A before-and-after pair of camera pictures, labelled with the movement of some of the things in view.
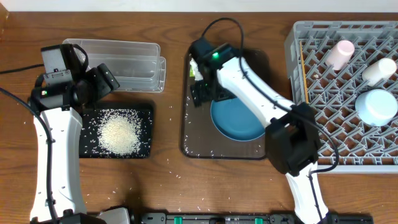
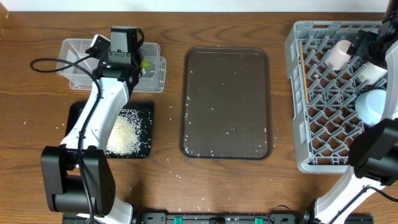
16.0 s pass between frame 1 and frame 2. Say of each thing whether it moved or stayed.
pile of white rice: stayed
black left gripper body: moved
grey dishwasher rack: stayed
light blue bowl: stayed
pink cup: stayed
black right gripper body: moved
